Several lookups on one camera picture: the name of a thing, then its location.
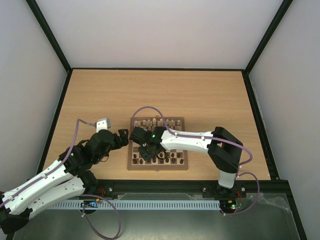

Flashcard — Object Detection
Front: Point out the wooden chess board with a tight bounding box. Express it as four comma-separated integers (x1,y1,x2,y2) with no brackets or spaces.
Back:
127,115,188,171

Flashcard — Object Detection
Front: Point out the light blue cable duct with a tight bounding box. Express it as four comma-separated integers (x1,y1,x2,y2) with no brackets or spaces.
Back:
49,199,221,211

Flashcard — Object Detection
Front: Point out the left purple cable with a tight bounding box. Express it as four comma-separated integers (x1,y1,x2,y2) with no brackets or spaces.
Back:
0,118,123,238

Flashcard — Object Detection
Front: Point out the black aluminium frame rail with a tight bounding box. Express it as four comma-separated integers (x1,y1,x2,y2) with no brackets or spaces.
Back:
23,178,291,198

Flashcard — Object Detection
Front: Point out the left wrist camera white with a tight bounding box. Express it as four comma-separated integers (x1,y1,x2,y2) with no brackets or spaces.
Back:
95,118,111,133

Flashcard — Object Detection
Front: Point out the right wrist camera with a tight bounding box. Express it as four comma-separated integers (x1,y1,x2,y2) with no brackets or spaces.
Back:
129,126,152,145

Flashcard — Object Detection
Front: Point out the white queen piece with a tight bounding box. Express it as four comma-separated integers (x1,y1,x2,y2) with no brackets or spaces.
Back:
159,118,164,126

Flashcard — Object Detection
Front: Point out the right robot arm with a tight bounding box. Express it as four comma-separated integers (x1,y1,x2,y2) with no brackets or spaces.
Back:
129,126,244,196

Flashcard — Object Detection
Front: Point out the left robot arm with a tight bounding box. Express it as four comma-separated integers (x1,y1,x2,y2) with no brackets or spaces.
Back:
0,129,129,235

